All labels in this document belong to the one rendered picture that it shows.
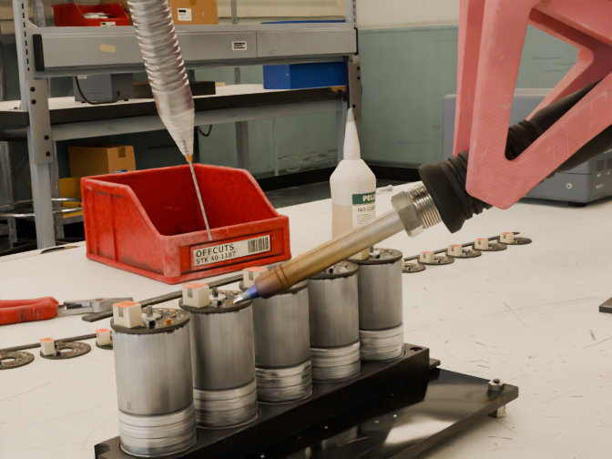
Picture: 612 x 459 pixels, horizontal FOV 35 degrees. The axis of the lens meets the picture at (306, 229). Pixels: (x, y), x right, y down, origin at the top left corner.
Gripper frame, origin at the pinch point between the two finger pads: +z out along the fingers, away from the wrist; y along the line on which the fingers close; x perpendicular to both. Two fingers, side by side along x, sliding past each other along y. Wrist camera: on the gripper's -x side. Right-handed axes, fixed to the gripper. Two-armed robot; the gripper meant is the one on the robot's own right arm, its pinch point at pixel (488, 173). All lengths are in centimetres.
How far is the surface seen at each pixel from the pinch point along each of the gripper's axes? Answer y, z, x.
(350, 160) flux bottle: -38.2, 4.1, 0.6
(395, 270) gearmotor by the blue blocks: -5.8, 5.1, 0.0
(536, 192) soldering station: -51, 1, 18
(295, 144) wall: -599, 47, 36
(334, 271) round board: -3.9, 5.8, -2.5
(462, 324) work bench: -16.9, 7.9, 6.9
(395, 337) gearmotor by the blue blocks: -5.7, 7.5, 1.1
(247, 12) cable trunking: -571, -16, -27
